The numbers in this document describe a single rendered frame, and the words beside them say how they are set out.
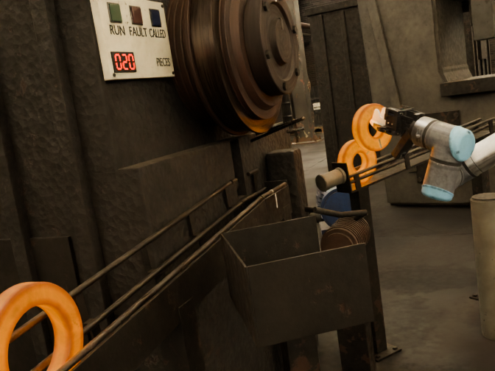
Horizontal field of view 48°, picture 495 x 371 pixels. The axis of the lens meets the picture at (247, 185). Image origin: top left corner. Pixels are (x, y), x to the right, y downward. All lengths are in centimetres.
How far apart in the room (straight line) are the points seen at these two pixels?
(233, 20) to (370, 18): 292
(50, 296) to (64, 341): 8
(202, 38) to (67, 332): 77
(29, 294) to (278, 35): 95
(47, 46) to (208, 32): 37
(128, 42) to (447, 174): 94
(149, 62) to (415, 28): 302
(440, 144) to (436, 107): 248
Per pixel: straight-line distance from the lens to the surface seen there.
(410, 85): 420
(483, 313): 224
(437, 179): 168
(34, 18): 130
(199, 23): 141
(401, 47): 422
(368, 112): 188
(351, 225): 187
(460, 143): 165
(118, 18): 128
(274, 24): 151
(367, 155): 201
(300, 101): 1048
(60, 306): 91
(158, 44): 141
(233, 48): 141
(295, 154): 178
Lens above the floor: 98
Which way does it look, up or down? 9 degrees down
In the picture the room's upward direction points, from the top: 9 degrees counter-clockwise
